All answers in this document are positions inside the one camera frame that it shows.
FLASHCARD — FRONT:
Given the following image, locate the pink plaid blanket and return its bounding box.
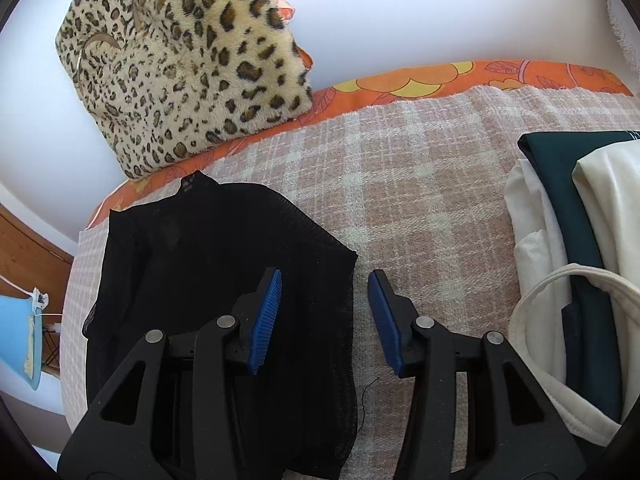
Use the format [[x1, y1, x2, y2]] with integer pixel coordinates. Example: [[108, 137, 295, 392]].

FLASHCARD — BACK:
[[60, 85, 640, 480]]

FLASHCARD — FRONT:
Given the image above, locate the black mesh garment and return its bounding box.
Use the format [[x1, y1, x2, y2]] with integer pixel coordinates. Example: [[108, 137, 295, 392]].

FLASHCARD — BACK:
[[82, 171, 358, 480]]

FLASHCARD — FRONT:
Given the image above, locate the cream folded garment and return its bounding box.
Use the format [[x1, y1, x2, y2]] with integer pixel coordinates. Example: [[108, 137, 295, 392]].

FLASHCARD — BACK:
[[572, 142, 640, 291]]

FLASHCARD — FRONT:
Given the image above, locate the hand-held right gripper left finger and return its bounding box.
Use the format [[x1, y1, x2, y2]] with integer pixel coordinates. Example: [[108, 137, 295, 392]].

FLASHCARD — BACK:
[[57, 267, 283, 480]]

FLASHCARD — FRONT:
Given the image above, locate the green striped fringed pillow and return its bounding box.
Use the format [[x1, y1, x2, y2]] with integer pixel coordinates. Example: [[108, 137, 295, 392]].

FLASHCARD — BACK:
[[605, 0, 640, 73]]

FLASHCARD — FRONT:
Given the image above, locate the orange floral bedsheet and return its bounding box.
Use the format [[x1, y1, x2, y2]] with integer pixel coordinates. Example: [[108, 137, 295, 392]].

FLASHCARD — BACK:
[[87, 60, 633, 228]]

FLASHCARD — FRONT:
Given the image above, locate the dark green garment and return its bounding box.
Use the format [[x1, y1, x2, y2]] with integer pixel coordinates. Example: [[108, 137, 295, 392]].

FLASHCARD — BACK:
[[517, 130, 640, 423]]

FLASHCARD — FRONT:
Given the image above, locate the light blue lampshade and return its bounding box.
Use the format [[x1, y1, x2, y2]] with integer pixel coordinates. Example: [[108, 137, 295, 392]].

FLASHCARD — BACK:
[[0, 287, 51, 392]]

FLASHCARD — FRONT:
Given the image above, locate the leopard print plush bag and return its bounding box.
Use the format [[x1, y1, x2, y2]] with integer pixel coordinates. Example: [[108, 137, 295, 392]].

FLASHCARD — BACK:
[[55, 0, 315, 181]]

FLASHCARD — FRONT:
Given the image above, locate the white cable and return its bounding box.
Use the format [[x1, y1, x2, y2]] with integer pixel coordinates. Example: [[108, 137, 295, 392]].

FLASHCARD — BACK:
[[0, 272, 38, 297]]

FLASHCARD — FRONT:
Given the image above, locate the wooden door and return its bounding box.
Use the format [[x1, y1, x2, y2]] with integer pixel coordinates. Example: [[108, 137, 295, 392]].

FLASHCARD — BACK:
[[0, 202, 76, 306]]

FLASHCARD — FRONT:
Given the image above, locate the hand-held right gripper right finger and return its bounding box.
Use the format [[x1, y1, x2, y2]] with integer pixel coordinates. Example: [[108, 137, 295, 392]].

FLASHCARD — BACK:
[[367, 269, 586, 480]]

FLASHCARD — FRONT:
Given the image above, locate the white strap garment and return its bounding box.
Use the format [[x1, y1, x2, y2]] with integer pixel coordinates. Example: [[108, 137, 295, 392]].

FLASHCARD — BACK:
[[504, 160, 640, 448]]

